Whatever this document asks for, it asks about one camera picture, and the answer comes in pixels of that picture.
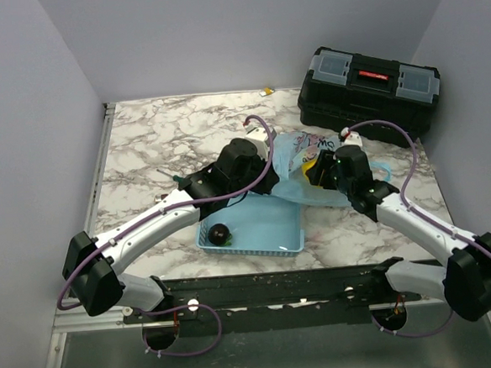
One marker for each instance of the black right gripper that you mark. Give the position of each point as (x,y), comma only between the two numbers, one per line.
(326,161)

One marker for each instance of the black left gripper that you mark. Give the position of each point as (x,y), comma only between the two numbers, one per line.
(270,180)

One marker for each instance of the yellow fake fruit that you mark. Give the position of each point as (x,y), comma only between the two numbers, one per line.
(306,166)

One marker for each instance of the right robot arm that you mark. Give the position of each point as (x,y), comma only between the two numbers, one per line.
(462,276)

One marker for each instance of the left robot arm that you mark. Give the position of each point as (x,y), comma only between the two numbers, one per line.
(95,268)

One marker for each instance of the dark purple fake mangosteen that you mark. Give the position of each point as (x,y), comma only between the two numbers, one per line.
(219,235)

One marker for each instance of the light blue plastic basket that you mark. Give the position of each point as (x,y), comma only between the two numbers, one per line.
(258,225)

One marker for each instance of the small yellow white tag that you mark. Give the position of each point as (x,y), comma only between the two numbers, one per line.
(266,92)

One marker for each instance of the black plastic toolbox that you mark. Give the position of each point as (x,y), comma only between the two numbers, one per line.
(341,89)

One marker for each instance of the brown and silver small tool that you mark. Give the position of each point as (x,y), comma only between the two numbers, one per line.
(159,198)

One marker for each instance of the aluminium extrusion bar left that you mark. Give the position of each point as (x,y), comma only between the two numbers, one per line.
(77,320)

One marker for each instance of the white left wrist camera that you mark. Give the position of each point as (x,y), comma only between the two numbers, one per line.
(259,137)

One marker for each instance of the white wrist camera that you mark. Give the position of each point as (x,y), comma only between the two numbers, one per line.
(259,137)
(350,137)

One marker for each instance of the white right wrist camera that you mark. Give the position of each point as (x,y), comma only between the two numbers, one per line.
(350,137)

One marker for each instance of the black front mounting rail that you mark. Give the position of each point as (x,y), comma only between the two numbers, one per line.
(275,301)

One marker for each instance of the aluminium left side rail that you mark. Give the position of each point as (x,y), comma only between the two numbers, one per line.
(97,179)

